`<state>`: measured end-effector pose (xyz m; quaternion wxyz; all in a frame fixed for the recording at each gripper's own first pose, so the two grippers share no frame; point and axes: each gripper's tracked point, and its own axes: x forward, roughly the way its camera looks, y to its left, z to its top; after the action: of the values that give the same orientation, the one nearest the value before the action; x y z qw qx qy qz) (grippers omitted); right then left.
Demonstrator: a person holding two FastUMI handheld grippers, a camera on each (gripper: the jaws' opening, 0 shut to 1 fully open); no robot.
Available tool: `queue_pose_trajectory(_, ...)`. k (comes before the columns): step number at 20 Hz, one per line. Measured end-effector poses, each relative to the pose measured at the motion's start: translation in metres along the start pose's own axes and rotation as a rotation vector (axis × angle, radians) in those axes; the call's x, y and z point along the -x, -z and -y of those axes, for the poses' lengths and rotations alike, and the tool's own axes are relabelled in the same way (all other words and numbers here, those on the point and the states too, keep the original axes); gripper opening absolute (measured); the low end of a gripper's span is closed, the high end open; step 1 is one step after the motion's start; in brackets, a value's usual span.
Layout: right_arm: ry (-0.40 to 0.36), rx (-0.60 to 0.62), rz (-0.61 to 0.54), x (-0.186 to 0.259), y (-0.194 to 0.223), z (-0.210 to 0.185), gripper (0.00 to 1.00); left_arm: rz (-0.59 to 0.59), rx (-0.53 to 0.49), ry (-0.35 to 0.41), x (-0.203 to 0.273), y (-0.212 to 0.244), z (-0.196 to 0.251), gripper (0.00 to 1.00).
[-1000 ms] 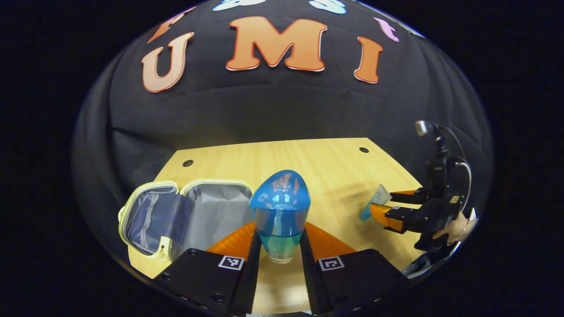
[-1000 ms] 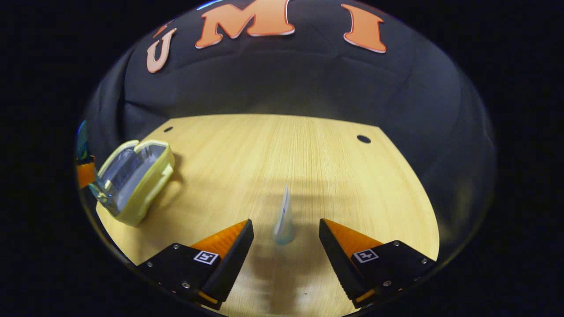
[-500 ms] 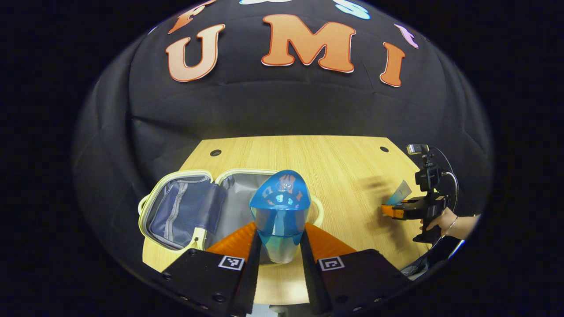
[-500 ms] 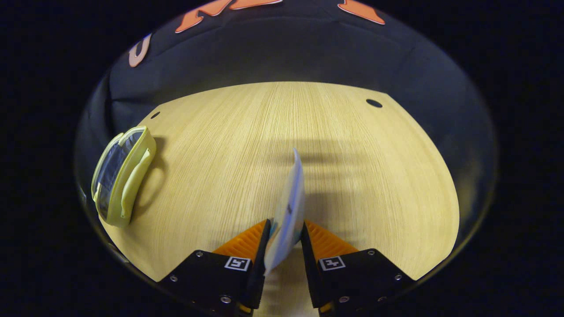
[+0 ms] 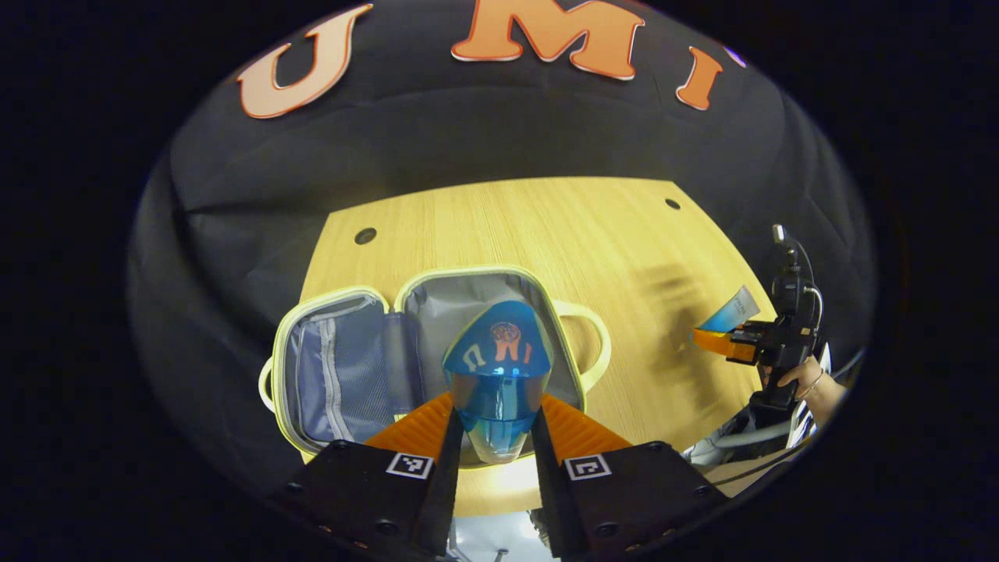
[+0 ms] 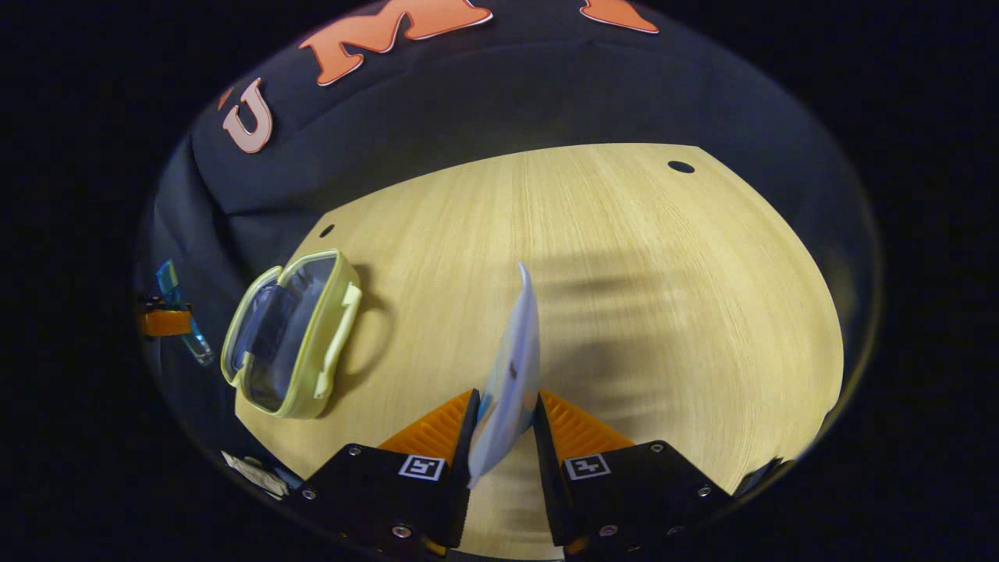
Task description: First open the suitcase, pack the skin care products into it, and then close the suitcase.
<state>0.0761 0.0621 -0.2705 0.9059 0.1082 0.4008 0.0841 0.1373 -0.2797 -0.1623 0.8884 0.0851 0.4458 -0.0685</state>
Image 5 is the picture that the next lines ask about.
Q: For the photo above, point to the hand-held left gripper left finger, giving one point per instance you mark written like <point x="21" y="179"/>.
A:
<point x="445" y="484"/>

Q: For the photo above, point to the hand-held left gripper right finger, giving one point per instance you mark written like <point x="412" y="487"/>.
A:
<point x="550" y="499"/>

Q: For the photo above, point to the blue skin care bottle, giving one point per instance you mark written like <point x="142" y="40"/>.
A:
<point x="495" y="390"/>

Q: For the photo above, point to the pale yellow suitcase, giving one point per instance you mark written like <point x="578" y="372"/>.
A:
<point x="343" y="367"/>

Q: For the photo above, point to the blue skin care tube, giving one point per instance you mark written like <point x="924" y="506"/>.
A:
<point x="730" y="312"/>

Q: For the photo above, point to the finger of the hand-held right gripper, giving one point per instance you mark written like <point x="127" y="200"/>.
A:
<point x="726" y="343"/>

